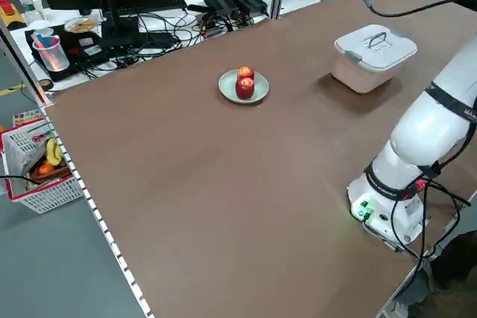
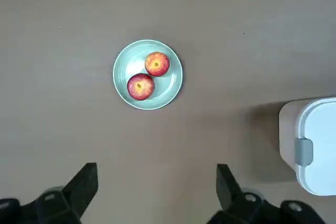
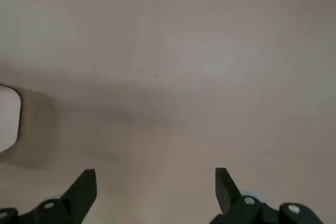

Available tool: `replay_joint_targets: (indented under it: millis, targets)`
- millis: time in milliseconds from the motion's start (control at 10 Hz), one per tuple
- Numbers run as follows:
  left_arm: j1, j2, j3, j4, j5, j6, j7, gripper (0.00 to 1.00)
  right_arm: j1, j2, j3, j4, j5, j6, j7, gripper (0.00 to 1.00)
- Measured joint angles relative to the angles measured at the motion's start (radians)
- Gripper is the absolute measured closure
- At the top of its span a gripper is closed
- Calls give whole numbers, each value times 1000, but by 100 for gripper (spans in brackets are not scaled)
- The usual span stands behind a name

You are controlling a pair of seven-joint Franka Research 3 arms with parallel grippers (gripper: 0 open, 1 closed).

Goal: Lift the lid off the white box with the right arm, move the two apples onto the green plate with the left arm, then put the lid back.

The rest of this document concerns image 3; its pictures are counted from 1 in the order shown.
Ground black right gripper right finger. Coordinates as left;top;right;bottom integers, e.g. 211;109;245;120
209;167;323;224

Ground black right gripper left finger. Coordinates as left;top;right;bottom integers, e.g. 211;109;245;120
0;168;97;224

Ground white box lid grey clasps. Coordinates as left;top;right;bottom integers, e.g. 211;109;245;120
0;84;22;154

